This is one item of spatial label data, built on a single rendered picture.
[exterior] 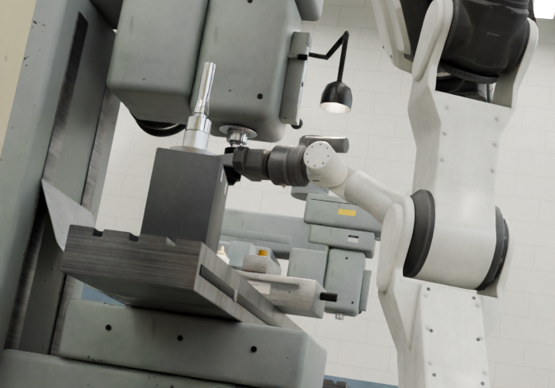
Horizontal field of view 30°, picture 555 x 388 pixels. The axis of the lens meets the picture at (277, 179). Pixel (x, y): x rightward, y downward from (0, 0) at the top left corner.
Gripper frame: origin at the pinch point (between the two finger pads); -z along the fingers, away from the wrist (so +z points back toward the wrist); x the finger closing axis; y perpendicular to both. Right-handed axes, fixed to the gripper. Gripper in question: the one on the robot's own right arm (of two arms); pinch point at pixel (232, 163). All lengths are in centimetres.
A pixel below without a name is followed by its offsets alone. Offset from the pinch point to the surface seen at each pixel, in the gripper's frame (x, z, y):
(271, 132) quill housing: -2.2, 7.1, -8.2
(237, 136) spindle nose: 2.1, 1.2, -5.7
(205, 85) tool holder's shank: 34.9, 10.9, -5.1
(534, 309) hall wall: -655, -66, -76
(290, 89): -0.7, 10.8, -17.9
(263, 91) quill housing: 7.9, 9.0, -14.2
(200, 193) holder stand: 38.0, 15.9, 16.9
